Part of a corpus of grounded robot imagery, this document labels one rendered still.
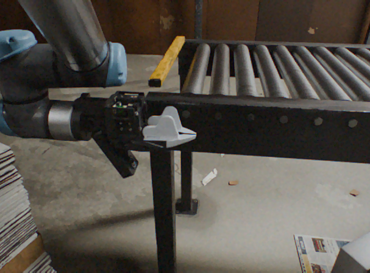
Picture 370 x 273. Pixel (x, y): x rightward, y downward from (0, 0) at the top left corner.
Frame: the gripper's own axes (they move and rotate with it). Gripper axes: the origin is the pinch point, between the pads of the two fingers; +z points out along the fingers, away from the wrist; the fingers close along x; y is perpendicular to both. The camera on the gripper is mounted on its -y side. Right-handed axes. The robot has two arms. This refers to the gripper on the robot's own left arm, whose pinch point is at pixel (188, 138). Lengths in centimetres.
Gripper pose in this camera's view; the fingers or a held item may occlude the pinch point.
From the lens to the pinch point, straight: 53.9
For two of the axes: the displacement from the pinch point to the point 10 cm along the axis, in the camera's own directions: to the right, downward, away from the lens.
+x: 1.3, -5.1, 8.5
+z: 9.9, 0.7, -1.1
